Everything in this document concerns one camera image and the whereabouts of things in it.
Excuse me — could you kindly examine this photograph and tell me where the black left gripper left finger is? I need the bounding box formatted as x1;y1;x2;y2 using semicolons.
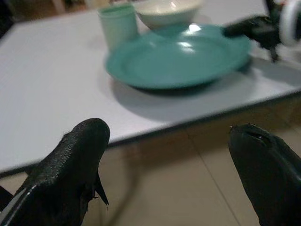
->
0;117;111;226

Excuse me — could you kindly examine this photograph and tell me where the light green cup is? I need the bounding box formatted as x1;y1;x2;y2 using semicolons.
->
97;4;138;51

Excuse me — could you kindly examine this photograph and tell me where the white bowl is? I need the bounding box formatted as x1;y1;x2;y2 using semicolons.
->
135;0;204;30

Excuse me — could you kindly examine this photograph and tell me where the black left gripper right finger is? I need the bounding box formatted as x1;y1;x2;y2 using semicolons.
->
228;123;301;226

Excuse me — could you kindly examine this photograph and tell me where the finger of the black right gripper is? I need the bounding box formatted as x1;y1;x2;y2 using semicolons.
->
222;16;261;38

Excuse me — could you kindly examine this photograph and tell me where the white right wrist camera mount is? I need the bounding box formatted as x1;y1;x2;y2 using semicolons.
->
278;0;301;47

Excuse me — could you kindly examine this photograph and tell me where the teal plate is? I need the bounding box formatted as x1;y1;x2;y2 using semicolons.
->
105;23;253;90

